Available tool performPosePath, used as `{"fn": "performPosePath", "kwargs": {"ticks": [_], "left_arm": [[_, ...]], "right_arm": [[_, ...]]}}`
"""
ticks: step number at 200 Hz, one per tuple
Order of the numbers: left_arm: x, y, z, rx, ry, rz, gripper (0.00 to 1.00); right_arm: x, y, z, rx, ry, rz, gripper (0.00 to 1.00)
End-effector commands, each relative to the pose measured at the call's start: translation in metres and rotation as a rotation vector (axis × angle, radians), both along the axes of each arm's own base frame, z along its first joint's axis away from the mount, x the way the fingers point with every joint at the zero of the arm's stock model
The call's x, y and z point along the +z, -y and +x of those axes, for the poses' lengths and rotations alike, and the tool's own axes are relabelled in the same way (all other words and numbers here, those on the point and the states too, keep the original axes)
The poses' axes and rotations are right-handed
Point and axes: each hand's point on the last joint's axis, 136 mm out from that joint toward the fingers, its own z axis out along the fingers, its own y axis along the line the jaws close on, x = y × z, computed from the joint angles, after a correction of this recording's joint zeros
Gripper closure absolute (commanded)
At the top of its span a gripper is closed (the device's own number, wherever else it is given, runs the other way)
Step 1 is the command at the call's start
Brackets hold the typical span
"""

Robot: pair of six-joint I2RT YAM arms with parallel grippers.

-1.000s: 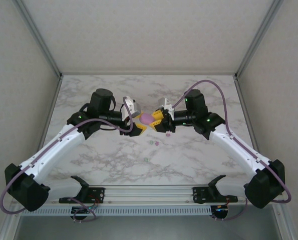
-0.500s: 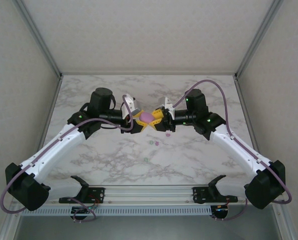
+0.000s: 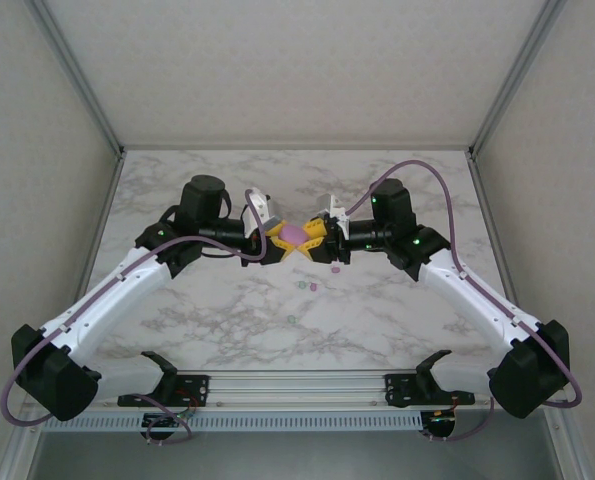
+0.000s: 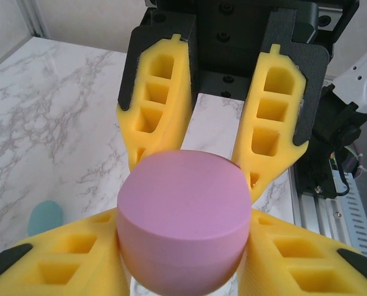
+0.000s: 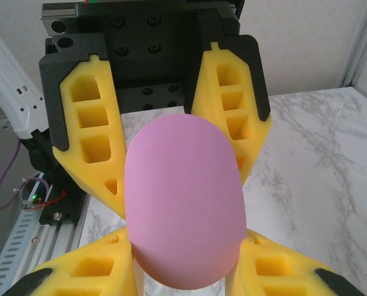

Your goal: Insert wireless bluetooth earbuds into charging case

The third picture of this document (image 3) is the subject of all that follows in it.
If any pink earbud charging case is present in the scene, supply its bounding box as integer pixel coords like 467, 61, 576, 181
279, 223, 307, 247

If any small circuit board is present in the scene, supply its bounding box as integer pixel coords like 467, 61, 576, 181
420, 408, 459, 437
140, 412, 191, 432

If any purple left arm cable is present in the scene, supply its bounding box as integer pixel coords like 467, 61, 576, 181
1, 189, 269, 447

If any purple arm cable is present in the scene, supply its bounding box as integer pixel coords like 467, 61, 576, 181
344, 158, 582, 444
1, 189, 269, 447

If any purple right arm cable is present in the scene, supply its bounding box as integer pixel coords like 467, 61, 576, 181
344, 158, 582, 444

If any aluminium back frame rail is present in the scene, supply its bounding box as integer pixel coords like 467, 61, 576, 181
121, 143, 473, 152

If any aluminium side frame rail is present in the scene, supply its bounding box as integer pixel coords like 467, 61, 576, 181
0, 149, 128, 480
468, 149, 595, 480

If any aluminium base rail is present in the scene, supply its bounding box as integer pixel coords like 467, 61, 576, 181
21, 368, 571, 412

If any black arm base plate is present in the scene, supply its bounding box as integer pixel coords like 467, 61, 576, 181
384, 372, 477, 408
117, 373, 211, 408

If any grey slotted cable duct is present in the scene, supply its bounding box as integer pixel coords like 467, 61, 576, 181
41, 410, 426, 432

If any aluminium frame post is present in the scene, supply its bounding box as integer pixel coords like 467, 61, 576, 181
23, 0, 127, 157
468, 0, 572, 157

